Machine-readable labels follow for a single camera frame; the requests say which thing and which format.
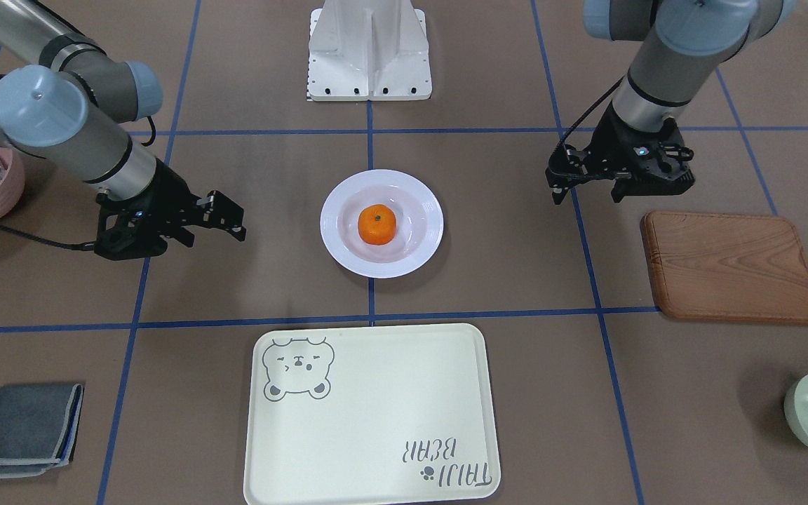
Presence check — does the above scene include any grey folded cloth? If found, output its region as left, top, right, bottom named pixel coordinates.
left=0, top=382, right=84, bottom=480

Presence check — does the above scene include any orange fruit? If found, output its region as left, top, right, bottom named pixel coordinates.
left=357, top=204, right=397, bottom=246

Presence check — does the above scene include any cream bear tray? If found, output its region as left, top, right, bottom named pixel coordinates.
left=243, top=323, right=502, bottom=504

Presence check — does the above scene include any brown wooden tray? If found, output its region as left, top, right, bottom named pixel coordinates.
left=640, top=210, right=808, bottom=325

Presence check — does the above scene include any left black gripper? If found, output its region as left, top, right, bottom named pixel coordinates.
left=546, top=106, right=696, bottom=206

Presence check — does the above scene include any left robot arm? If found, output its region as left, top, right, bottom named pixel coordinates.
left=545, top=1, right=796, bottom=204

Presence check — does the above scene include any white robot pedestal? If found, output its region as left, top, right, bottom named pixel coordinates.
left=306, top=1, right=433, bottom=102

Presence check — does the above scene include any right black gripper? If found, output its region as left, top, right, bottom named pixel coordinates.
left=93, top=158, right=247, bottom=261

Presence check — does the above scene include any white round plate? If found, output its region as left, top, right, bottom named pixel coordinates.
left=320, top=169, right=445, bottom=279

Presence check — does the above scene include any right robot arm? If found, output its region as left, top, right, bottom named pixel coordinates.
left=0, top=1, right=246, bottom=261

